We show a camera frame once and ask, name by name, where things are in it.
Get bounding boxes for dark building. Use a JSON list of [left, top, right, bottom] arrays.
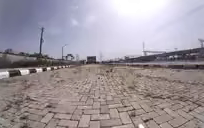
[[86, 55, 97, 65]]

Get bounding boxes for grey brick paved path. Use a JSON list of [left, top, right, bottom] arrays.
[[0, 63, 204, 128]]

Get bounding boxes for street lamp pole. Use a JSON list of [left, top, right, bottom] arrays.
[[60, 43, 70, 61]]

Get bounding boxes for pale mast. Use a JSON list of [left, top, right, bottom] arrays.
[[141, 41, 166, 57]]

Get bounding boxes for dark utility pole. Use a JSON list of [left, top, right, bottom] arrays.
[[38, 26, 46, 57]]

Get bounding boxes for row of trees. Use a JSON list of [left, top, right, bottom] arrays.
[[3, 48, 76, 62]]

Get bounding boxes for low grey kerb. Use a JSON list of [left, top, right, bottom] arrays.
[[108, 62, 204, 71]]

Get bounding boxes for elevated bridge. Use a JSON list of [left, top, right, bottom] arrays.
[[123, 45, 204, 63]]

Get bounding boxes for black and white kerb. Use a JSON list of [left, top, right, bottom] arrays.
[[0, 64, 78, 82]]

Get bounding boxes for grey concrete wall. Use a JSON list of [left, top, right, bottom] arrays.
[[0, 50, 63, 70]]

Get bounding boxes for overhead wires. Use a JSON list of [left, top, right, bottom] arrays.
[[156, 0, 204, 31]]

